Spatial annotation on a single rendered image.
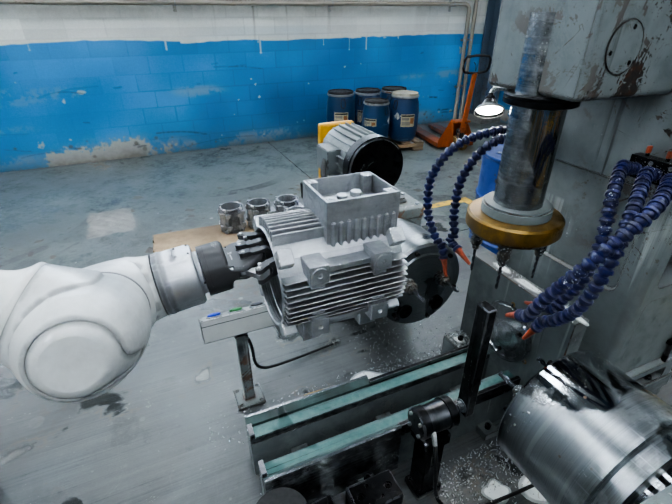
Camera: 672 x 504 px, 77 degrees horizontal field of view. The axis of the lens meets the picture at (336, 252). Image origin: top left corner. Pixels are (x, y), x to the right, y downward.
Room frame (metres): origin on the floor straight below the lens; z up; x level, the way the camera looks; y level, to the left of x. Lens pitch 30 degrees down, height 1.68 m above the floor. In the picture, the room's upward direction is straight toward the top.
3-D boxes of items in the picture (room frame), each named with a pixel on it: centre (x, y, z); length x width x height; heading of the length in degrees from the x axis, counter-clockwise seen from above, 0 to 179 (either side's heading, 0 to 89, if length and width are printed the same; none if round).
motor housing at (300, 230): (0.60, 0.02, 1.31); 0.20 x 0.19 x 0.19; 114
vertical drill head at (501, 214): (0.76, -0.35, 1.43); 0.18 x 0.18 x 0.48
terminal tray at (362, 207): (0.62, -0.02, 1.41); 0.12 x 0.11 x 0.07; 114
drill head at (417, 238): (1.07, -0.17, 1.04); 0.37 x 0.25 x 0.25; 24
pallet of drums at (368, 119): (5.97, -0.50, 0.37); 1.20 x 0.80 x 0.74; 109
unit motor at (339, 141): (1.31, -0.03, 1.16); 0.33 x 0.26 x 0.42; 24
